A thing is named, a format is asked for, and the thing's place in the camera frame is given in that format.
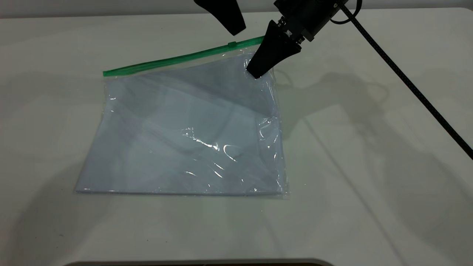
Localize clear zip bag green zipper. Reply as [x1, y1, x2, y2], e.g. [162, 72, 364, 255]
[74, 36, 289, 200]

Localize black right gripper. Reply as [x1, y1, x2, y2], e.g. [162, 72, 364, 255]
[246, 0, 338, 79]

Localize white paper sheets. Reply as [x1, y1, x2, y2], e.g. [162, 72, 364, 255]
[76, 55, 283, 195]

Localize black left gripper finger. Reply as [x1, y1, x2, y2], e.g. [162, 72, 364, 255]
[194, 0, 241, 36]
[216, 0, 246, 33]

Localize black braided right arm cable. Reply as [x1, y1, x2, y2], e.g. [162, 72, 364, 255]
[329, 0, 473, 160]

